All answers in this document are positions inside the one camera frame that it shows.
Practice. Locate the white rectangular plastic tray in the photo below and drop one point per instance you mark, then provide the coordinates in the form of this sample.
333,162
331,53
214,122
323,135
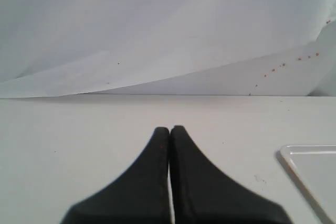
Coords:
312,170

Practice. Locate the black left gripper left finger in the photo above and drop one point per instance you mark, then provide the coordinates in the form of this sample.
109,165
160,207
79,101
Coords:
139,195

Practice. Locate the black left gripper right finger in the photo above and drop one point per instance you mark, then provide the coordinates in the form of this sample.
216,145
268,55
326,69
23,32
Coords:
204,194

